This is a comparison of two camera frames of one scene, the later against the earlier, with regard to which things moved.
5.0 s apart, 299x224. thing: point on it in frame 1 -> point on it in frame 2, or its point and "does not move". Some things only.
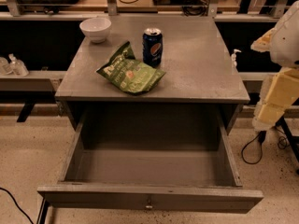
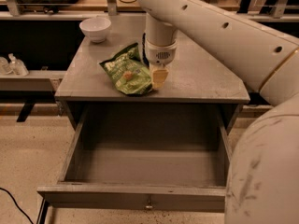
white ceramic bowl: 96,28 does not move
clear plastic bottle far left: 4,69 does not move
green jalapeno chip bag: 133,76 does not move
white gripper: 287,44 -> 161,54
